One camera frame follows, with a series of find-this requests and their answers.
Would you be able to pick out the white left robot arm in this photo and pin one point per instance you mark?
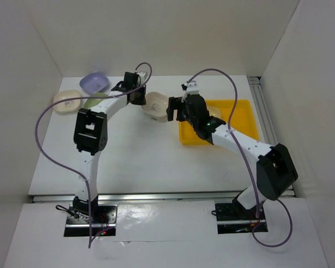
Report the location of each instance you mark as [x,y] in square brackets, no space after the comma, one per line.
[91,134]

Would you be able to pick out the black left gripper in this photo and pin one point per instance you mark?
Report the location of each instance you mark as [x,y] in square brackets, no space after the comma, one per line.
[141,101]

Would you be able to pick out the yellow panda plate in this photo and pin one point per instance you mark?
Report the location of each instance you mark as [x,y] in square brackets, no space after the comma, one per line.
[214,112]

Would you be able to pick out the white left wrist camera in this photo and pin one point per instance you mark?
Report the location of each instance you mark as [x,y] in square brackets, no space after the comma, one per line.
[142,76]

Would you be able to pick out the aluminium side rail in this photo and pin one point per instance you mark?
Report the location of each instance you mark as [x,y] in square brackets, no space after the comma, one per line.
[267,131]

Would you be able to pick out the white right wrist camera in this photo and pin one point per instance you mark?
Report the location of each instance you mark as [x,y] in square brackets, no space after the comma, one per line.
[190,88]

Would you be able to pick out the cream panda plate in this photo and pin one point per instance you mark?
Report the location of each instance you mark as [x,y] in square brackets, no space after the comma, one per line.
[156,106]
[68,105]

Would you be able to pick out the yellow plastic bin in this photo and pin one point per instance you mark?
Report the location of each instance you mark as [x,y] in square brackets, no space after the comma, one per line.
[242,120]

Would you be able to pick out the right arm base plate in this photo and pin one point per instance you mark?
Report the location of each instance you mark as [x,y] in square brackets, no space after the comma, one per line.
[231,220]

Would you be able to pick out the green panda plate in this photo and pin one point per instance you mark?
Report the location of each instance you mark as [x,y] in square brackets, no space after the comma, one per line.
[95,101]

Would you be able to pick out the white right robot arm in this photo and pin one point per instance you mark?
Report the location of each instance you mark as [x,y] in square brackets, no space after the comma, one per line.
[271,167]

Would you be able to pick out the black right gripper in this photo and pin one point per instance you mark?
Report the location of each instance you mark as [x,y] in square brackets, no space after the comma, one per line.
[175,103]

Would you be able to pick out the aluminium table edge rail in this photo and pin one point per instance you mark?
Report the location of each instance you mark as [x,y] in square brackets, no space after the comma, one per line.
[145,197]

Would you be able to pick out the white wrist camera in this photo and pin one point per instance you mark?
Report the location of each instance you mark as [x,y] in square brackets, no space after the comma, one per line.
[190,88]
[142,76]

